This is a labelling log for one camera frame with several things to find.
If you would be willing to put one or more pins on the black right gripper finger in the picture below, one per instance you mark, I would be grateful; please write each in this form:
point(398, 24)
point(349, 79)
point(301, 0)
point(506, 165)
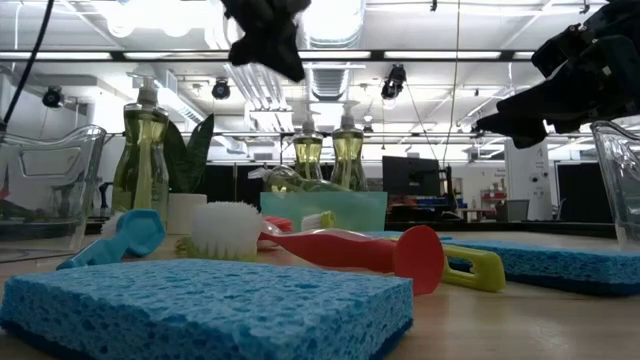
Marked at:
point(520, 131)
point(555, 102)

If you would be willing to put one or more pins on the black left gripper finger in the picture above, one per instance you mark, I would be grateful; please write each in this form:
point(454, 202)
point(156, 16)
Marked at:
point(287, 57)
point(247, 50)

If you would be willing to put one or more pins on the blue cellulose sponge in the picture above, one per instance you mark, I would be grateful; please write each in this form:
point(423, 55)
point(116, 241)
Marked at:
point(200, 310)
point(550, 262)

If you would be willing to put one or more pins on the red suction-cup dish brush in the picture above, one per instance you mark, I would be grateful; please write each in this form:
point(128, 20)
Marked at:
point(417, 257)

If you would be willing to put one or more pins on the blue dish brush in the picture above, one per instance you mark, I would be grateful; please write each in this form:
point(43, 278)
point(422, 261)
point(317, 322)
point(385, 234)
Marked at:
point(140, 232)

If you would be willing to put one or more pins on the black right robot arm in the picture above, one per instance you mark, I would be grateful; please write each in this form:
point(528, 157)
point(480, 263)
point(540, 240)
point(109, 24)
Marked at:
point(625, 12)

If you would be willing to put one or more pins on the white pillar cabinet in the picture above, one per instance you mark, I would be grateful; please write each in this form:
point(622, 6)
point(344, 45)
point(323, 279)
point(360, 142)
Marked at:
point(527, 175)

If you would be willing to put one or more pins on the grey background box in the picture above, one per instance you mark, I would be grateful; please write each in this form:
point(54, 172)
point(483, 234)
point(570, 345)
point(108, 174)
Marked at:
point(515, 210)

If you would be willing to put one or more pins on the clear plastic storage bin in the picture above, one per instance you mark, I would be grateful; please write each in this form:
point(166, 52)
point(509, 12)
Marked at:
point(620, 190)
point(75, 175)

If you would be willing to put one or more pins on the black computer monitor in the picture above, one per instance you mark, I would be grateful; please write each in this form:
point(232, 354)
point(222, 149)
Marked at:
point(410, 175)

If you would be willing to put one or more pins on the green translucent plastic caddy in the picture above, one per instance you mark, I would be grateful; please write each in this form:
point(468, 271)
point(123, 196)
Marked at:
point(360, 212)

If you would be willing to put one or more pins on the snake plant in white pot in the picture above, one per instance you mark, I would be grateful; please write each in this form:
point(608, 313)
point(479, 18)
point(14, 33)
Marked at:
point(187, 215)

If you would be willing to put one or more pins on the black ceiling-hung camera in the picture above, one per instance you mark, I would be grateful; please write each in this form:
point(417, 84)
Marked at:
point(221, 90)
point(395, 80)
point(52, 97)

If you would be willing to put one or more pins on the round ceiling air duct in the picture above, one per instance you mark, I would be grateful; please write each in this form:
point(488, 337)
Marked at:
point(340, 20)

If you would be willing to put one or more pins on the dark wall panel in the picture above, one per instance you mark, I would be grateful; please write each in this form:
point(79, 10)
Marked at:
point(580, 192)

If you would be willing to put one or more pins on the black aluminium table frame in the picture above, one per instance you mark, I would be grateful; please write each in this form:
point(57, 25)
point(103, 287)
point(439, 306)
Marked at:
point(500, 228)

